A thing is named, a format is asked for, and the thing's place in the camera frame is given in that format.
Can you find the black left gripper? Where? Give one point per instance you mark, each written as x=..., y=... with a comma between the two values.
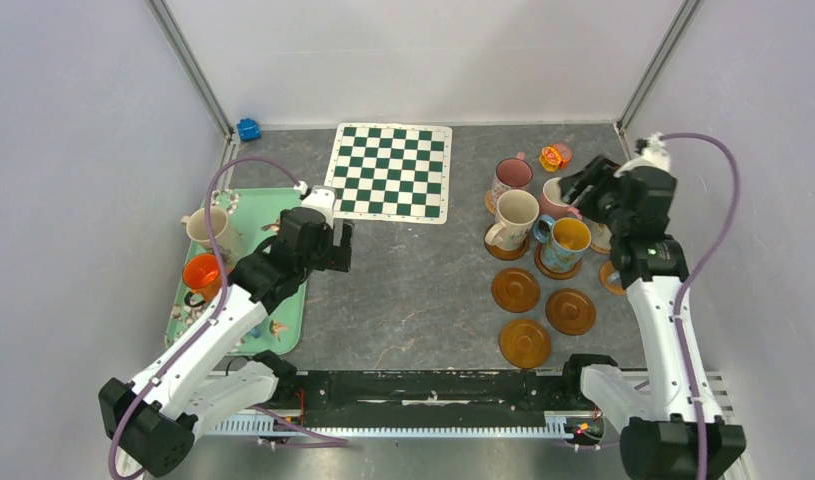
x=340, y=254

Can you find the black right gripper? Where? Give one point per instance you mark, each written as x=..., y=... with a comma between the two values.
x=593, y=188

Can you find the pink mug cream interior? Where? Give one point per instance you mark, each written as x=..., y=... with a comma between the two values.
x=551, y=203

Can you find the yellow interior mug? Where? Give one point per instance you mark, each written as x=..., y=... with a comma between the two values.
x=564, y=241

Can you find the pink ghost pattern mug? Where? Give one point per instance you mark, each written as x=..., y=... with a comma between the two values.
x=511, y=173

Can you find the cream ceramic mug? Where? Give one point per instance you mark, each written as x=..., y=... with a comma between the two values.
x=516, y=212

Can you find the brown wooden ridged coaster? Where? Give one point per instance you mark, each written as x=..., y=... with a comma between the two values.
x=570, y=311
x=497, y=251
x=553, y=274
x=524, y=343

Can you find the woven rattan coaster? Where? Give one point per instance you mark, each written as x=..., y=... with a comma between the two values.
x=489, y=203

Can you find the green interior cartoon mug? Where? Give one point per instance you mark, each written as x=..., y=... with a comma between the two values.
x=600, y=237

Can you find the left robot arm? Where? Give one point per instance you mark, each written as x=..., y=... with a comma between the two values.
x=157, y=416

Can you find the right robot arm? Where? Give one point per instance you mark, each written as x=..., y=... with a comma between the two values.
x=677, y=429

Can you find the plain orange cork coaster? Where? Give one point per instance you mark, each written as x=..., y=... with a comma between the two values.
x=610, y=278

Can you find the orange pink toy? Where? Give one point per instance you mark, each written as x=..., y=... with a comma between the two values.
x=555, y=157

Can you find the green white chessboard mat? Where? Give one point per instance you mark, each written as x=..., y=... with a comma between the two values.
x=391, y=172

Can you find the green floral tray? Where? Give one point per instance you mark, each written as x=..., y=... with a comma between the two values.
x=249, y=210

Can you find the blue toy block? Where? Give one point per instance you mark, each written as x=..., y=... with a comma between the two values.
x=248, y=130

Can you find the beige mug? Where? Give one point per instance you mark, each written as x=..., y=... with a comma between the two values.
x=212, y=226

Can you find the orange mug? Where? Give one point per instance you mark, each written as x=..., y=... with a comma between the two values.
x=201, y=277

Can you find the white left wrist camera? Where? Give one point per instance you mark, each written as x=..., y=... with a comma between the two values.
x=318, y=198

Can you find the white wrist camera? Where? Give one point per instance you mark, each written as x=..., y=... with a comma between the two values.
x=651, y=152
x=318, y=198

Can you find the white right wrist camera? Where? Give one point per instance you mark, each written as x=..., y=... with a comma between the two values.
x=651, y=152

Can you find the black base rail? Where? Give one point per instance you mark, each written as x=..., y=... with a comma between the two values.
x=428, y=398

